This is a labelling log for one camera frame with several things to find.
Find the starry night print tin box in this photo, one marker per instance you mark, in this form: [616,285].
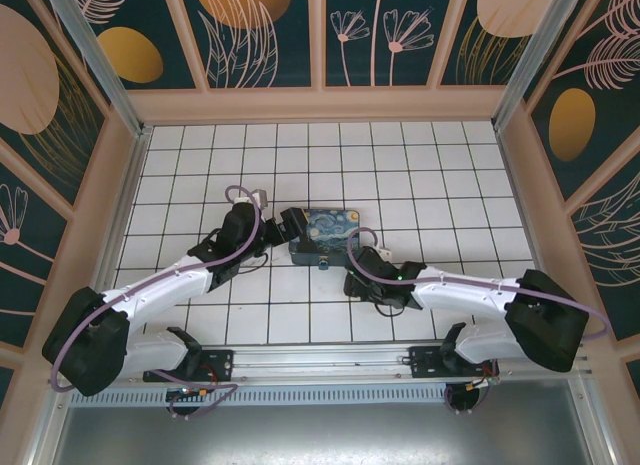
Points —
[330,232]

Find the aluminium side rail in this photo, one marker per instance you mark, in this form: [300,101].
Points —
[520,195]
[131,185]

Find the aluminium mounting rail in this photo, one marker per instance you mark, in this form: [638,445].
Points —
[320,360]

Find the grey metal sheet shelf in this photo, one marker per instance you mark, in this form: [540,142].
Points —
[320,435]

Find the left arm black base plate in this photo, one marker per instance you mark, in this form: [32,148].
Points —
[220,362]

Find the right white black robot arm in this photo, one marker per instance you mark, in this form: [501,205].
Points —
[460,292]

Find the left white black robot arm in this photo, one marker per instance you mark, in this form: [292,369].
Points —
[160,290]

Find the aluminium corner post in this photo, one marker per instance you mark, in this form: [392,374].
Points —
[530,65]
[107,70]

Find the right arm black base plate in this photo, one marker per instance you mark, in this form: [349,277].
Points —
[425,362]

